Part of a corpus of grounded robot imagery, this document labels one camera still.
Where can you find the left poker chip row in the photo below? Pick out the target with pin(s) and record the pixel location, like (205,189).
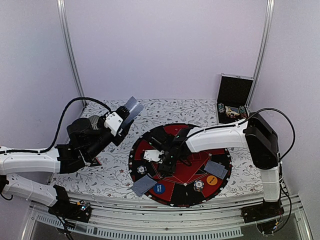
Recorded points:
(221,108)

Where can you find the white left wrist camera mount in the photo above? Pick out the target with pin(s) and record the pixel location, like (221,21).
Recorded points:
(113,122)

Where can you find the black triangular card holder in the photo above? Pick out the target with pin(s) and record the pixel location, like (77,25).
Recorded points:
(95,162)

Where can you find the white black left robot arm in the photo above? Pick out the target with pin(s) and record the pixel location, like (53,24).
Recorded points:
(88,137)

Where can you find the dealt blue card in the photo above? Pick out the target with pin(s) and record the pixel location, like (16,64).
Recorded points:
(219,171)
(145,183)
(209,166)
(136,191)

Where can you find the aluminium frame post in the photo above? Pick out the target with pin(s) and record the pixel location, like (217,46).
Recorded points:
(62,13)
(270,4)

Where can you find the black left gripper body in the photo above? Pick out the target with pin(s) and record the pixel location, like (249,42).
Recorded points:
(119,138)

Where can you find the boxed card deck in case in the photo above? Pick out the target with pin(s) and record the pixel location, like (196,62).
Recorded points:
(231,111)

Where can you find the white blue poker chip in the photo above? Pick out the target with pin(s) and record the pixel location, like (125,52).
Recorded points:
(142,170)

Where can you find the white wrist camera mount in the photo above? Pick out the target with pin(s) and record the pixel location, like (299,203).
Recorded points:
(113,122)
(153,155)

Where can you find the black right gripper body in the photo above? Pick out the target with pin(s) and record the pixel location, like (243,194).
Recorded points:
(171,168)

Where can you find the poker chip row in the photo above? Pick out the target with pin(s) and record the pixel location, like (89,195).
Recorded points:
(242,112)
(221,108)

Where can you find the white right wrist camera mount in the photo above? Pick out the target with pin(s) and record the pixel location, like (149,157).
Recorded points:
(153,155)

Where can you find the right aluminium frame post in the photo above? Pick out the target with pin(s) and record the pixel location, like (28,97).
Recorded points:
(270,4)

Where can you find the striped grey ceramic cup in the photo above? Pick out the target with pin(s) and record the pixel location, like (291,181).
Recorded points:
(97,122)

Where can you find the blue small blind button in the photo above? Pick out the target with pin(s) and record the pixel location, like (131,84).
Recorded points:
(159,189)

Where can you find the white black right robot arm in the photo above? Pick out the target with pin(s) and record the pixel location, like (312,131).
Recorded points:
(253,133)

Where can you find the right poker chip row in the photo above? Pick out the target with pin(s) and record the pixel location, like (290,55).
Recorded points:
(242,112)

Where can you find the left aluminium frame post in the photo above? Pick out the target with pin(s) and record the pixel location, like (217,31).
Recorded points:
(62,13)

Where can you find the front aluminium rail frame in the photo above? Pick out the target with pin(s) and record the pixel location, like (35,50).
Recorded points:
(114,218)

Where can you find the round red black poker mat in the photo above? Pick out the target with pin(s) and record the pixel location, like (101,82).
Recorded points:
(179,187)

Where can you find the orange big blind button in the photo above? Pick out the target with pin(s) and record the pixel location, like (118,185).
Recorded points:
(212,180)

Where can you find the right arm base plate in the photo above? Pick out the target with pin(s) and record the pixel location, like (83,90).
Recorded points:
(262,211)

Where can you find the blue playing card deck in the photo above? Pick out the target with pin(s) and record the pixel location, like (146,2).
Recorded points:
(134,108)

